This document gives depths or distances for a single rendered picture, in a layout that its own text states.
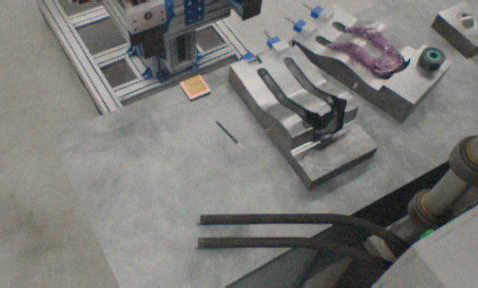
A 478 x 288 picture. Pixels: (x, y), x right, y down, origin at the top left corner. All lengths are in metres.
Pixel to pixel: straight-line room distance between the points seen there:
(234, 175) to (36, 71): 1.71
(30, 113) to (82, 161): 1.23
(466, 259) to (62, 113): 2.28
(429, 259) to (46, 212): 1.96
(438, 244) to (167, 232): 0.86
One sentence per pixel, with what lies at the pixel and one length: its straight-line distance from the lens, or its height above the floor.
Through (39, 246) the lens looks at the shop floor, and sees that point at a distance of 2.41.
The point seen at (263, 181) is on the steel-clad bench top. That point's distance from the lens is 1.54.
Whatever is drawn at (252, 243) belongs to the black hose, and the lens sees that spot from 1.39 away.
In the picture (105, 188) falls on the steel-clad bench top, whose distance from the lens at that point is 1.54.
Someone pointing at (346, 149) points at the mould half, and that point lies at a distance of 1.58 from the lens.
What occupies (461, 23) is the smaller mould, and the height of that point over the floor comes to 0.85.
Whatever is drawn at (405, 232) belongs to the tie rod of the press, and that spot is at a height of 0.89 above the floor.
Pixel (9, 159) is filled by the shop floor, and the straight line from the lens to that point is 2.67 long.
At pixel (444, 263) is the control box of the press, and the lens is 0.79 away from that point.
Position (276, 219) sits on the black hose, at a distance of 1.40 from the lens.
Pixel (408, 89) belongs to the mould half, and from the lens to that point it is 1.74.
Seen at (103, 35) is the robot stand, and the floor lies 0.21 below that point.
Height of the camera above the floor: 2.14
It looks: 56 degrees down
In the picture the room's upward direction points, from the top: 6 degrees clockwise
